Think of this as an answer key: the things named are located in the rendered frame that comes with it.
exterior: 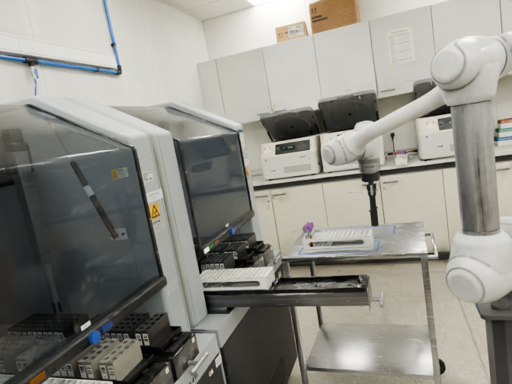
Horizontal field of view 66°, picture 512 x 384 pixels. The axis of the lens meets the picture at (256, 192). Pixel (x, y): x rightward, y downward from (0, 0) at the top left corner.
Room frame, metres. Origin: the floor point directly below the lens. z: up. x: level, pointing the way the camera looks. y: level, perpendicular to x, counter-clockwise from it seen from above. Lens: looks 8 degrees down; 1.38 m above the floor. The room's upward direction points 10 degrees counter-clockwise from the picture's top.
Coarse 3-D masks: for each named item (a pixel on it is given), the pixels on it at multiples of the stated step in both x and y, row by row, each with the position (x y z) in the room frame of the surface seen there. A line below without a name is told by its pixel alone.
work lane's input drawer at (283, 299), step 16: (272, 288) 1.37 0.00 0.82; (288, 288) 1.38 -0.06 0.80; (304, 288) 1.35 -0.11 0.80; (320, 288) 1.30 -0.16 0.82; (336, 288) 1.27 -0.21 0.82; (352, 288) 1.26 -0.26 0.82; (368, 288) 1.26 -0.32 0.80; (208, 304) 1.43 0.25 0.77; (224, 304) 1.41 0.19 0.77; (240, 304) 1.39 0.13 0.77; (256, 304) 1.37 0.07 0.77; (272, 304) 1.35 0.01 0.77; (288, 304) 1.32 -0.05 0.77; (304, 304) 1.30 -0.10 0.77; (320, 304) 1.28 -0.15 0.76; (336, 304) 1.27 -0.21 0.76; (352, 304) 1.25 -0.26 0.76; (368, 304) 1.23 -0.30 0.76
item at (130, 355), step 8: (128, 344) 1.00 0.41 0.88; (136, 344) 1.01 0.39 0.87; (120, 352) 0.97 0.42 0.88; (128, 352) 0.98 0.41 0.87; (136, 352) 1.01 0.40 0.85; (112, 360) 0.93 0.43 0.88; (120, 360) 0.95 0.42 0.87; (128, 360) 0.97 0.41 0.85; (136, 360) 1.00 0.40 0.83; (112, 368) 0.92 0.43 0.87; (120, 368) 0.94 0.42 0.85; (128, 368) 0.96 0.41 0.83; (112, 376) 0.92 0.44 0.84; (120, 376) 0.93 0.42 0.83
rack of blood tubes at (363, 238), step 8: (320, 232) 1.76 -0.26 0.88; (328, 232) 1.74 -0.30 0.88; (336, 232) 1.71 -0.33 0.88; (344, 232) 1.70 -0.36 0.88; (352, 232) 1.67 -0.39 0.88; (360, 232) 1.65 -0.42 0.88; (368, 232) 1.63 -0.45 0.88; (304, 240) 1.69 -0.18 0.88; (312, 240) 1.68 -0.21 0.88; (320, 240) 1.67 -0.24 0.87; (328, 240) 1.65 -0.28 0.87; (336, 240) 1.64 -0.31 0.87; (344, 240) 1.72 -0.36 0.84; (352, 240) 1.71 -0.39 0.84; (360, 240) 1.69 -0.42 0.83; (368, 240) 1.59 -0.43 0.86; (304, 248) 1.69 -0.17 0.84; (312, 248) 1.68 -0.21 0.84; (320, 248) 1.67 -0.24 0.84; (336, 248) 1.64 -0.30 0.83; (344, 248) 1.63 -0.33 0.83; (352, 248) 1.61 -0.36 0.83; (360, 248) 1.60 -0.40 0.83; (368, 248) 1.59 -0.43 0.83
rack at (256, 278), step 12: (204, 276) 1.49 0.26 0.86; (216, 276) 1.46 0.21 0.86; (228, 276) 1.44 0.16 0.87; (240, 276) 1.42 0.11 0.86; (252, 276) 1.41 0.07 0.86; (264, 276) 1.38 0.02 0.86; (204, 288) 1.46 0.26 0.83; (216, 288) 1.44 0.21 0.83; (228, 288) 1.42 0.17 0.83; (240, 288) 1.40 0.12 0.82; (252, 288) 1.39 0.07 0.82; (264, 288) 1.37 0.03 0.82
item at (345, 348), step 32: (384, 224) 1.93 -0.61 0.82; (416, 224) 1.83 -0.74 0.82; (288, 256) 1.69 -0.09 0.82; (320, 256) 1.62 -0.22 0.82; (352, 256) 1.56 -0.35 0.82; (384, 256) 1.51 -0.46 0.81; (416, 256) 1.46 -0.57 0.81; (320, 320) 2.06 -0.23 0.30; (320, 352) 1.78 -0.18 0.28; (352, 352) 1.74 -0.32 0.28; (384, 352) 1.69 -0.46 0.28; (416, 352) 1.65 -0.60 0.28
